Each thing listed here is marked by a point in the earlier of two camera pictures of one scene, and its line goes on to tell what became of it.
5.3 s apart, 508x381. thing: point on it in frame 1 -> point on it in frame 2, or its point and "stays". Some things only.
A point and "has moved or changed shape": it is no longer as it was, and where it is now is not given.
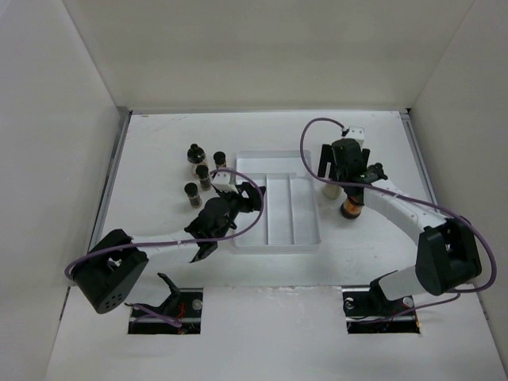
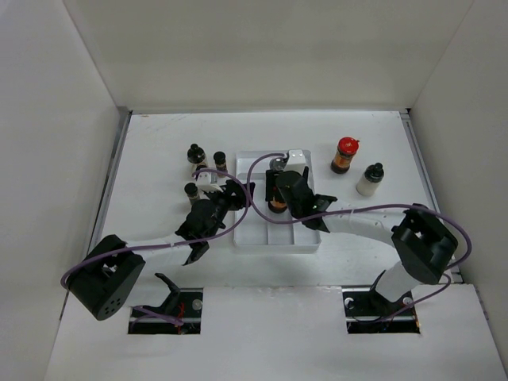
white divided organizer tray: [289, 218] stays
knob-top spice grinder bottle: [195, 154] stays
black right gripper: [327, 156] -> [271, 182]
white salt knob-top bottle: [333, 192] has moved or changed shape
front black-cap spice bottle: [194, 198] stays
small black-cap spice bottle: [219, 158] stays
